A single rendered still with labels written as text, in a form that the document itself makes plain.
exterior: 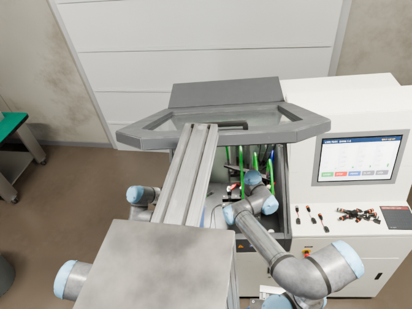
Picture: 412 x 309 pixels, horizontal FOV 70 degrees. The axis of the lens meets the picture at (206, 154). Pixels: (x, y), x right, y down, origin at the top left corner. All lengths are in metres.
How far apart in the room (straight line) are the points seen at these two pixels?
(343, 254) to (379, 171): 1.02
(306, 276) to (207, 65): 2.31
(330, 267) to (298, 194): 0.98
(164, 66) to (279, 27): 1.13
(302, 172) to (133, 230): 1.33
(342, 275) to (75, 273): 0.79
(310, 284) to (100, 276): 0.58
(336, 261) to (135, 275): 0.60
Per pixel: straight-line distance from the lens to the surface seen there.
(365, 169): 1.89
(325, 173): 1.83
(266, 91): 1.90
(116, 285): 0.57
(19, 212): 3.93
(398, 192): 2.08
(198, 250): 0.56
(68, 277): 1.07
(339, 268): 0.97
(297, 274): 0.94
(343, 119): 1.69
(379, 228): 1.96
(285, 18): 2.70
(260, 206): 1.22
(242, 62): 2.86
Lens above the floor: 2.52
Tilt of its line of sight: 44 degrees down
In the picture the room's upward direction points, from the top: 8 degrees counter-clockwise
